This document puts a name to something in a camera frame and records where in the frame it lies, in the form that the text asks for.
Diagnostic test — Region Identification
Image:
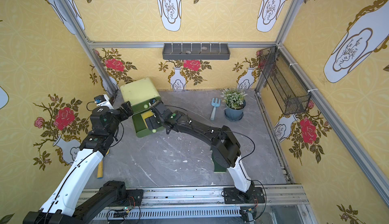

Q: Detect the green yellow sponge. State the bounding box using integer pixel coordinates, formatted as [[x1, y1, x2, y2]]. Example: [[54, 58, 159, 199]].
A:
[[211, 153, 227, 173]]

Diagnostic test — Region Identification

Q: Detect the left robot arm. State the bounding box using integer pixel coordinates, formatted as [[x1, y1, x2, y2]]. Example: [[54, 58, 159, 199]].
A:
[[23, 101, 133, 224]]

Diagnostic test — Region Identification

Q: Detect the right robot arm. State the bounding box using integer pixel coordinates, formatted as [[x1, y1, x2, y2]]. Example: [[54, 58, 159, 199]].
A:
[[145, 99, 255, 203]]

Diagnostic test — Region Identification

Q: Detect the light green drawer cabinet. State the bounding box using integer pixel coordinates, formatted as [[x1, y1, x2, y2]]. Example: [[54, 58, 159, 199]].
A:
[[120, 77, 162, 114]]

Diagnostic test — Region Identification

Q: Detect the yellow toy shovel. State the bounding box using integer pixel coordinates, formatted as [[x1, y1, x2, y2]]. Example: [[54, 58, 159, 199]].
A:
[[97, 160, 103, 179]]

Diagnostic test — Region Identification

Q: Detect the light blue garden fork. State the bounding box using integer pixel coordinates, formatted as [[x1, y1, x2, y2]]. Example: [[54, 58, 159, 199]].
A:
[[210, 98, 221, 121]]

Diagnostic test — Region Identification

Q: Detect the blue plant pot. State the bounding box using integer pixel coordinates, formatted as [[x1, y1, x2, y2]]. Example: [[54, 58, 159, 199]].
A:
[[224, 100, 246, 122]]

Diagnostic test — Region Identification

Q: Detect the artificial green plant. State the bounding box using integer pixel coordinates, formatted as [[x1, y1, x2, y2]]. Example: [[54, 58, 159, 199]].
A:
[[222, 88, 247, 110]]

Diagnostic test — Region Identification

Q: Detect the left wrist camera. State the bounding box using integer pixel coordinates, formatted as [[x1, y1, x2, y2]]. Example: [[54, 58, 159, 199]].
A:
[[94, 94, 113, 109]]

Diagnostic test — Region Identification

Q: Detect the grey wall shelf tray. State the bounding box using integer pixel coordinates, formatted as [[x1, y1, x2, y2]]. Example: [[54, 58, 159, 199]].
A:
[[162, 42, 231, 60]]

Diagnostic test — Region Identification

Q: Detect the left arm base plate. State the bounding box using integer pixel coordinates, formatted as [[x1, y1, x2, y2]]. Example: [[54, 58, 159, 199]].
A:
[[122, 189, 144, 207]]

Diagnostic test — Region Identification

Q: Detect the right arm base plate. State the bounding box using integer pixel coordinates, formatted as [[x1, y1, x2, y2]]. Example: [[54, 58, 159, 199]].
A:
[[222, 187, 265, 204]]

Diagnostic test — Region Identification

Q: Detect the black wire mesh basket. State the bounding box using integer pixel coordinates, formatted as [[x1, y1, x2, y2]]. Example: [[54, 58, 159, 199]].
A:
[[258, 47, 311, 115]]

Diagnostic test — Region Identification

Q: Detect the aluminium mounting rail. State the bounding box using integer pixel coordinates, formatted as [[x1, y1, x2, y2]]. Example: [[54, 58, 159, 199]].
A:
[[77, 184, 318, 224]]

